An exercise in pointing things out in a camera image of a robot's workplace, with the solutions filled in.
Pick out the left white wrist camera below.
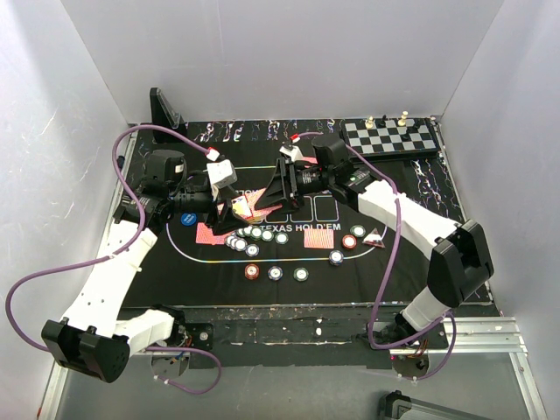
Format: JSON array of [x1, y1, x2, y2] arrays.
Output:
[[206, 159, 237, 189]]

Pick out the red poker chip stack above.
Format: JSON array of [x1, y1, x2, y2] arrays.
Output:
[[244, 263, 260, 280]]

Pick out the black poker table mat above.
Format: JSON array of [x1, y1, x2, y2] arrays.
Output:
[[116, 120, 494, 307]]

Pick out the spread blue white chips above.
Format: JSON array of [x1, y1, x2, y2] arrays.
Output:
[[225, 234, 260, 257]]

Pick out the black device bottom corner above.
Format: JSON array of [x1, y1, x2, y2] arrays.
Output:
[[377, 390, 484, 420]]

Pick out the aluminium rail frame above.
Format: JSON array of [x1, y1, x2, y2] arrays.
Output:
[[37, 124, 548, 420]]

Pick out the red playing card deck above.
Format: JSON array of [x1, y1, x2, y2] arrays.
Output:
[[232, 195, 269, 223]]

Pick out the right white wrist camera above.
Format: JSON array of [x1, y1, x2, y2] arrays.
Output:
[[279, 143, 304, 162]]

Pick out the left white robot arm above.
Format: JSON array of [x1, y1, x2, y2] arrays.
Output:
[[41, 150, 246, 383]]

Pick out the black card shoe holder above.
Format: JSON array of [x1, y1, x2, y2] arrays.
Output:
[[149, 87, 187, 137]]

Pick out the spread green chips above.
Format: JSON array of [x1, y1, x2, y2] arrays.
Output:
[[236, 226, 289, 244]]

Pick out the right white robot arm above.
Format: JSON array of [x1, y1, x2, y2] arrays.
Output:
[[255, 134, 494, 349]]

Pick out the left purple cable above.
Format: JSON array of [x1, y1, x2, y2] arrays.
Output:
[[4, 123, 224, 395]]

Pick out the blue small blind button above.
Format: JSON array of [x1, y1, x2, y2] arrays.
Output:
[[180, 213, 198, 227]]

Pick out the black white chess board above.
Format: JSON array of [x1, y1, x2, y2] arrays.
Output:
[[341, 117, 441, 160]]

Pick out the red cards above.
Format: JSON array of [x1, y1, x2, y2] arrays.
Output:
[[303, 157, 318, 165], [195, 222, 224, 246], [304, 228, 334, 249]]

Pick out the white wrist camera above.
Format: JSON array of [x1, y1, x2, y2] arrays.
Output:
[[279, 143, 304, 162], [206, 159, 237, 189]]

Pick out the white chess piece tall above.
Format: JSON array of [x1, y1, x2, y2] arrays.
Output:
[[398, 110, 409, 127]]

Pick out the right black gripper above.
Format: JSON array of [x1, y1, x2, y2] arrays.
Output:
[[254, 157, 333, 217]]

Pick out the green poker chip stack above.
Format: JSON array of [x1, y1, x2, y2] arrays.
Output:
[[293, 267, 309, 282]]

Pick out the blue poker chip stack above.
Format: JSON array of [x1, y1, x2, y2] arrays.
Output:
[[268, 266, 284, 281]]

